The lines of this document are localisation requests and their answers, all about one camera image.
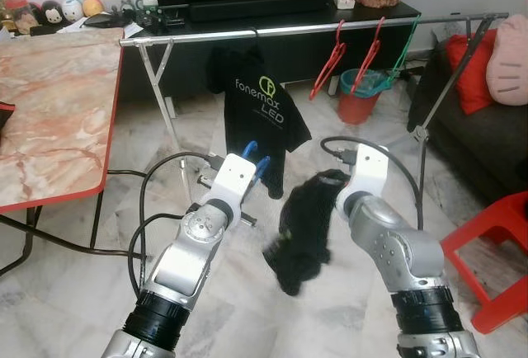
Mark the silver metal clothes rack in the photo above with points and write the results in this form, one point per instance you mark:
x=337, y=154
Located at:
x=330, y=28

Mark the orange waste bin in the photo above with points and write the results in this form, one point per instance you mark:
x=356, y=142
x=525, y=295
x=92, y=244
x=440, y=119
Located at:
x=359, y=110

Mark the pink cat face cushion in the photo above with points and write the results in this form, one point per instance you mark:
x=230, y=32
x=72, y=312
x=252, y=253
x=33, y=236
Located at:
x=511, y=61

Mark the red cushion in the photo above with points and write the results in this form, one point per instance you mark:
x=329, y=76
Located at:
x=470, y=73

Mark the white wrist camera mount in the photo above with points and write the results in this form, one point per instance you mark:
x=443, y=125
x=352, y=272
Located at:
x=369, y=172
x=235, y=181

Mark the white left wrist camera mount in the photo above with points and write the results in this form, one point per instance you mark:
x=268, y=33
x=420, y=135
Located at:
x=235, y=181

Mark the green plastic clothes hanger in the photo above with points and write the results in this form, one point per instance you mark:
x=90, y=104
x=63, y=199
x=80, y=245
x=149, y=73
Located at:
x=404, y=53

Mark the black clothes hanger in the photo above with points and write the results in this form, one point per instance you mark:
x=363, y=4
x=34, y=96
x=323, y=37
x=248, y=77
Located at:
x=254, y=35

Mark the black television console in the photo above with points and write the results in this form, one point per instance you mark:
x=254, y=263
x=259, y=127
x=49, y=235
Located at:
x=191, y=69

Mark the red plastic stool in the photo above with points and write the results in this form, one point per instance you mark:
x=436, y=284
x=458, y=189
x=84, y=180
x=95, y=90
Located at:
x=495, y=242

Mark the marble pattern folding table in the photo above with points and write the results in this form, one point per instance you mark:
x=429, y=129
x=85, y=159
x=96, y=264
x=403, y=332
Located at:
x=49, y=110

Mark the black shirt green logo print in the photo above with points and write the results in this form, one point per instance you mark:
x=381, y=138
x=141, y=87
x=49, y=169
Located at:
x=305, y=234
x=260, y=127

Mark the blue plastic clothes hanger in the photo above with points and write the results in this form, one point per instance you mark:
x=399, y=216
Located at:
x=247, y=148

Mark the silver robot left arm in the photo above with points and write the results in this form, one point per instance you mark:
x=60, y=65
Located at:
x=190, y=251

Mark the black mouse plush toy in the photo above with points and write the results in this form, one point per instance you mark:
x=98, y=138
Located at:
x=51, y=13

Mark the teal bin liner bag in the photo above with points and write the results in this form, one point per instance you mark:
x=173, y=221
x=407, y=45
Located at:
x=367, y=82

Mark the orange round toy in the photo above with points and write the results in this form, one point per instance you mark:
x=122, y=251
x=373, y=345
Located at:
x=92, y=6

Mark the white round toy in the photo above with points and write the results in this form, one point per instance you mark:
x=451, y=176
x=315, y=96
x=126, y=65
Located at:
x=73, y=8

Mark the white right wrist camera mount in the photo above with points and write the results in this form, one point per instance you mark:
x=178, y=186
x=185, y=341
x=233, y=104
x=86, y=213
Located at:
x=369, y=172

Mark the dark grey fabric sofa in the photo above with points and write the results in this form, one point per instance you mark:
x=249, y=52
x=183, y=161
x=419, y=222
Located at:
x=487, y=152

